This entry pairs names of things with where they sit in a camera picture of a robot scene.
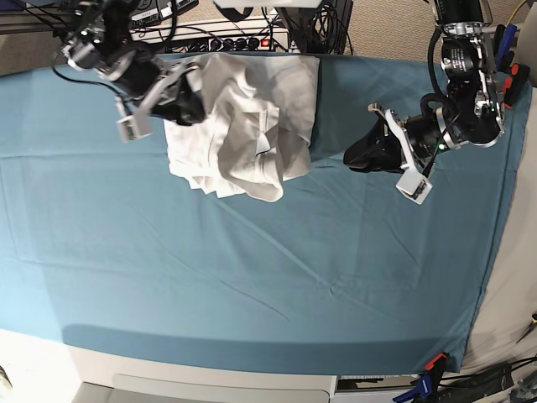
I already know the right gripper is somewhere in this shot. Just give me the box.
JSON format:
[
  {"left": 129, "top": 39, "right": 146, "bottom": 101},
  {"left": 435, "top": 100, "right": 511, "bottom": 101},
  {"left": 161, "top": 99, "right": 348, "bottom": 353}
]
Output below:
[{"left": 96, "top": 54, "right": 206, "bottom": 142}]

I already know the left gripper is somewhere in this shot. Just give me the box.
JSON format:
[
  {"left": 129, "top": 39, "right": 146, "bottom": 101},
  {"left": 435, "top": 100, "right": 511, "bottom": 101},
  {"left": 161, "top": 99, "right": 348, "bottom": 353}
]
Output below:
[{"left": 343, "top": 103, "right": 457, "bottom": 205}]

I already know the white T-shirt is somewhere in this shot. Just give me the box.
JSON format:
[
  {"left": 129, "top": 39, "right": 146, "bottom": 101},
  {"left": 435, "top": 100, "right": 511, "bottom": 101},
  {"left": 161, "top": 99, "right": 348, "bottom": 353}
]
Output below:
[{"left": 164, "top": 53, "right": 320, "bottom": 202}]

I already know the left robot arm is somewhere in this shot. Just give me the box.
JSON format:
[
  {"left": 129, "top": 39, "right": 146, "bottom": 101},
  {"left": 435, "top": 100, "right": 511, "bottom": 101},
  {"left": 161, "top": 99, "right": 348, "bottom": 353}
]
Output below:
[{"left": 343, "top": 1, "right": 504, "bottom": 205}]

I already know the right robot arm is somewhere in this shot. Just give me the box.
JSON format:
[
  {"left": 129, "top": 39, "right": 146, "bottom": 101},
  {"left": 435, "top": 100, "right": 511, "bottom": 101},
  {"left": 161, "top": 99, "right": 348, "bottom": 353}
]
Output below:
[{"left": 59, "top": 1, "right": 206, "bottom": 142}]

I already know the black power strip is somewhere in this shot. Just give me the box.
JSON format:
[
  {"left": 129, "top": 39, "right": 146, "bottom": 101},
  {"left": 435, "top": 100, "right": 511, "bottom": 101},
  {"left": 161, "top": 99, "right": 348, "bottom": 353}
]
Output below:
[{"left": 178, "top": 34, "right": 289, "bottom": 53}]

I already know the orange black clamp top right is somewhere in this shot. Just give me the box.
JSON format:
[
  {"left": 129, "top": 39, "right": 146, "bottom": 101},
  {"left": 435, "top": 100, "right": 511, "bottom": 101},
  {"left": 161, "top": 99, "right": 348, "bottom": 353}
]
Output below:
[{"left": 503, "top": 63, "right": 530, "bottom": 109}]

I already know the orange black clamp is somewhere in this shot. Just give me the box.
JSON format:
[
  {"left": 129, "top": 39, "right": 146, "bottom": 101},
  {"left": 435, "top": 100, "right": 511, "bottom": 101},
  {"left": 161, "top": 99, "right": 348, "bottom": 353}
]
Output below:
[
  {"left": 425, "top": 352, "right": 450, "bottom": 371},
  {"left": 503, "top": 63, "right": 530, "bottom": 109}
]

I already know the teal table cloth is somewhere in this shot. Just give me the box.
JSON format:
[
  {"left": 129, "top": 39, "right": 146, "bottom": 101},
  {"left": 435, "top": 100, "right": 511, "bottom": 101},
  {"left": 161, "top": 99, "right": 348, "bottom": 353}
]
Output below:
[{"left": 1, "top": 56, "right": 532, "bottom": 374}]

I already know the blue clamp top right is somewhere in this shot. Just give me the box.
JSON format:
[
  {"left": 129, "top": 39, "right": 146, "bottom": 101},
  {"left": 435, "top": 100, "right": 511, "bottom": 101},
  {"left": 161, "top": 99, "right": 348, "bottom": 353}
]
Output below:
[{"left": 493, "top": 24, "right": 519, "bottom": 71}]

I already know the blue clamp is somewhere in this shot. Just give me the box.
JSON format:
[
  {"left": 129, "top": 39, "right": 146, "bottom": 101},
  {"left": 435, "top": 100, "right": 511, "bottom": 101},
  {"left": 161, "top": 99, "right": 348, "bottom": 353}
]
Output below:
[
  {"left": 392, "top": 374, "right": 437, "bottom": 403},
  {"left": 493, "top": 24, "right": 519, "bottom": 71}
]

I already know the orange black clamp bottom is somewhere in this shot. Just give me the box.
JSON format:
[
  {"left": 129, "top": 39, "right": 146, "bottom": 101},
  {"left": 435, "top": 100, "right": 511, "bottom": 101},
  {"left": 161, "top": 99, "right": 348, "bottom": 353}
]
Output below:
[{"left": 425, "top": 352, "right": 450, "bottom": 371}]

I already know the blue clamp bottom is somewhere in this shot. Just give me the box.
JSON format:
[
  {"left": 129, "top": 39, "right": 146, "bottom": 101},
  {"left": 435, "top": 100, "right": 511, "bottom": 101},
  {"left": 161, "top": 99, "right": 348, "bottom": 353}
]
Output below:
[{"left": 392, "top": 374, "right": 437, "bottom": 403}]

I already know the white drawer cabinet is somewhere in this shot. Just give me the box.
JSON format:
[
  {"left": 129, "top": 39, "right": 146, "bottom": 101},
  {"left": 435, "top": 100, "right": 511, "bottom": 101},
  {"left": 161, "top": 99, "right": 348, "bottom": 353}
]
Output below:
[{"left": 1, "top": 329, "right": 336, "bottom": 402}]

